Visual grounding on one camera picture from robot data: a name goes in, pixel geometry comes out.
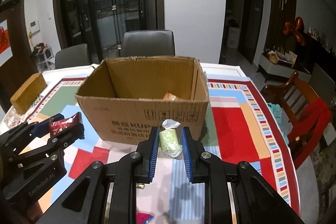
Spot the red snack packet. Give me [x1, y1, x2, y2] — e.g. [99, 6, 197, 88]
[49, 112, 82, 136]

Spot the magenta snack packet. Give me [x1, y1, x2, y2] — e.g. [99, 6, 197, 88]
[136, 211, 154, 224]

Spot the red wooden chair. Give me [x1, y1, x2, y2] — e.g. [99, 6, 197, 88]
[261, 71, 332, 169]

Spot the white low cabinet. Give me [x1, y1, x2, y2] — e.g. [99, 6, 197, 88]
[258, 55, 311, 82]

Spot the grey chair centre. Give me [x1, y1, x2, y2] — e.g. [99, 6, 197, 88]
[120, 30, 175, 57]

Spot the gold wrapped candy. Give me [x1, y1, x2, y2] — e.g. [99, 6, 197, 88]
[136, 183, 145, 189]

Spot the red foil balloon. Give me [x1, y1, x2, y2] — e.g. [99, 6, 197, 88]
[283, 16, 305, 46]

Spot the woven straw tissue box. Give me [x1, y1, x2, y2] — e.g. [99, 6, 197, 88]
[10, 73, 47, 114]

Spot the grey chair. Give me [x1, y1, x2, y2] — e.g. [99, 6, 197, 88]
[120, 30, 175, 57]
[55, 43, 91, 69]

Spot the teal cloth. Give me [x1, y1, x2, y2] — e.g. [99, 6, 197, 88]
[267, 102, 289, 145]

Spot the white shoe rack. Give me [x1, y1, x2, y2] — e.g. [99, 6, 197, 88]
[33, 43, 55, 73]

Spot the grey chair near left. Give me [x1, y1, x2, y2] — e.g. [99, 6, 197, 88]
[55, 43, 91, 69]

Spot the pale green candy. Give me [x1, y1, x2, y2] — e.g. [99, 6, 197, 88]
[159, 119, 182, 158]

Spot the gold fortune biscuits bag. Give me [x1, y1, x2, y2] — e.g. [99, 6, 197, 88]
[163, 92, 181, 101]

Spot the red paper door decoration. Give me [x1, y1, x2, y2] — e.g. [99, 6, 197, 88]
[0, 19, 13, 66]

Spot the brown cardboard box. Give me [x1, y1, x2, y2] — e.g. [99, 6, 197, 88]
[75, 56, 209, 144]

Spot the colourful patterned tablecloth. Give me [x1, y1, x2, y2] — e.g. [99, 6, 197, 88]
[1, 63, 300, 223]

